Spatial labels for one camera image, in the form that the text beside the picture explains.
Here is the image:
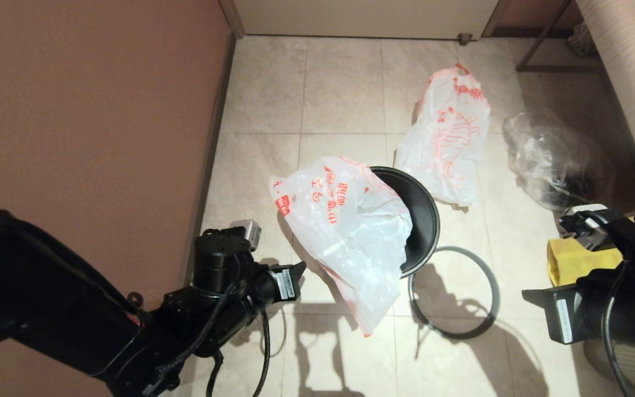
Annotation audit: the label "grey bin ring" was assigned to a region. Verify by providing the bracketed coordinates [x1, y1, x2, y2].
[408, 246, 500, 340]

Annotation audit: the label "yellow fabric bag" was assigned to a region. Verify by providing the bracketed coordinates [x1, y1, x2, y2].
[547, 236, 625, 287]

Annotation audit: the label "clear plastic bag dark contents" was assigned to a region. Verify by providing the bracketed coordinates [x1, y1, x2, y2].
[502, 110, 613, 213]

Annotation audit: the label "black round trash bin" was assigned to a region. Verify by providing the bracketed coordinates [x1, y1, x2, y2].
[370, 167, 440, 278]

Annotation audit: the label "white crumpled fabric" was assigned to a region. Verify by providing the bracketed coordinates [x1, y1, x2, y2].
[568, 22, 596, 57]

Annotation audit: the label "brown cabinet side panel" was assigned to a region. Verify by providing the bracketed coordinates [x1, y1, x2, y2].
[0, 0, 238, 397]

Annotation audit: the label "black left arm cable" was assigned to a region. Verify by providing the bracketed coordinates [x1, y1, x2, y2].
[152, 281, 272, 397]

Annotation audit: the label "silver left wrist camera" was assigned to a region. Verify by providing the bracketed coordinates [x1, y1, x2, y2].
[230, 219, 262, 251]

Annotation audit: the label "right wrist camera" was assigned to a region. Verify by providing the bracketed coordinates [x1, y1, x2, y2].
[559, 204, 610, 251]

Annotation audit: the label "brown metal table frame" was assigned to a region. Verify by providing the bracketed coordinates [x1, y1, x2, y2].
[514, 0, 602, 74]

